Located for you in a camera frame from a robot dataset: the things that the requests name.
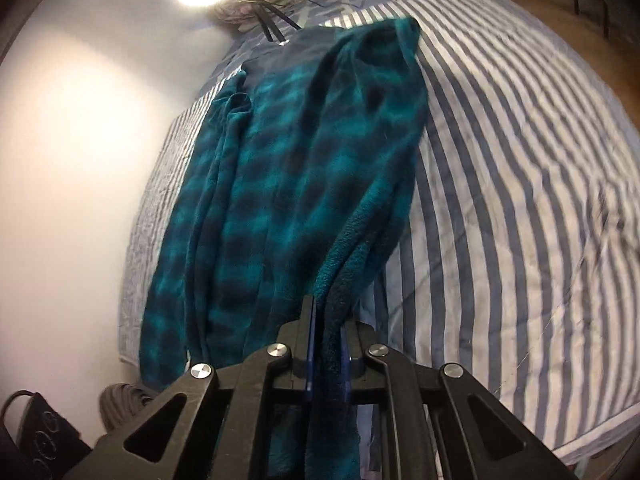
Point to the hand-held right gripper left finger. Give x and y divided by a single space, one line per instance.
311 350

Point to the black tripod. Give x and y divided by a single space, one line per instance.
265 22

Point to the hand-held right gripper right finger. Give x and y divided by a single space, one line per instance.
345 360

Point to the teal plaid fleece jacket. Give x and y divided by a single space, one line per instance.
300 160

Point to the black bag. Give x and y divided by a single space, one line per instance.
45 435

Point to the blue white striped quilt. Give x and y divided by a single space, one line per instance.
500 185

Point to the ribbed knit cloth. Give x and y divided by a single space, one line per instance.
122 402

